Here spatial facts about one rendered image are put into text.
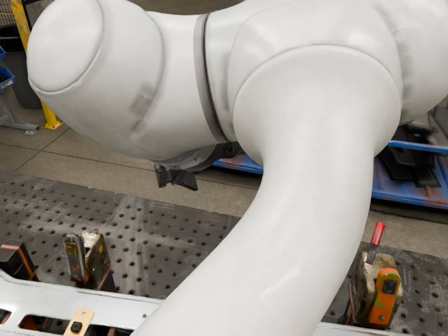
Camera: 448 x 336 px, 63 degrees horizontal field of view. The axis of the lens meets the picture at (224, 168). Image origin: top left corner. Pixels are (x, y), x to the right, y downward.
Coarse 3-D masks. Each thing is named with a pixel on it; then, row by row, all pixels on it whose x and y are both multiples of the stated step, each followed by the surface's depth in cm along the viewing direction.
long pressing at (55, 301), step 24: (0, 288) 79; (24, 288) 79; (48, 288) 79; (72, 288) 79; (24, 312) 74; (48, 312) 74; (72, 312) 74; (96, 312) 74; (120, 312) 74; (144, 312) 74
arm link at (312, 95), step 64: (256, 0) 25; (320, 0) 22; (384, 0) 22; (256, 64) 21; (320, 64) 19; (384, 64) 20; (256, 128) 22; (320, 128) 18; (384, 128) 21; (320, 192) 16; (256, 256) 14; (320, 256) 15; (192, 320) 13; (256, 320) 13; (320, 320) 15
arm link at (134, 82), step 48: (96, 0) 23; (48, 48) 23; (96, 48) 22; (144, 48) 23; (192, 48) 25; (48, 96) 23; (96, 96) 23; (144, 96) 24; (192, 96) 25; (144, 144) 28; (192, 144) 29
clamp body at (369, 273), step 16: (384, 256) 78; (368, 272) 75; (352, 288) 83; (368, 288) 72; (400, 288) 72; (352, 304) 82; (368, 304) 74; (400, 304) 73; (352, 320) 82; (368, 320) 77
